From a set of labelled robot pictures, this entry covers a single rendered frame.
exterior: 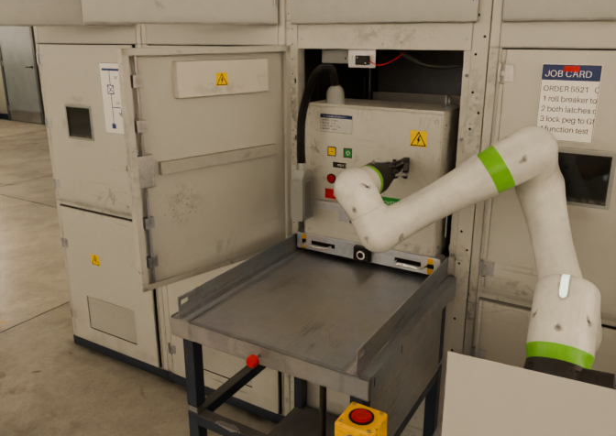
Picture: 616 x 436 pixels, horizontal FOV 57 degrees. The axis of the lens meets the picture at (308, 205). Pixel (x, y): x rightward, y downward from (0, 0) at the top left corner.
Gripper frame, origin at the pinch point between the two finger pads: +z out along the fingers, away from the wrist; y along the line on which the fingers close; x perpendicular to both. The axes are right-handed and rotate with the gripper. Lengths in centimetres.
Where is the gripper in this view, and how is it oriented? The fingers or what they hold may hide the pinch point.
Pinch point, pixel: (402, 163)
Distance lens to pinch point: 181.6
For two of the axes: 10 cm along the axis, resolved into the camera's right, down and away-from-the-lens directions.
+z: 5.1, -2.5, 8.3
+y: 8.6, 1.4, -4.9
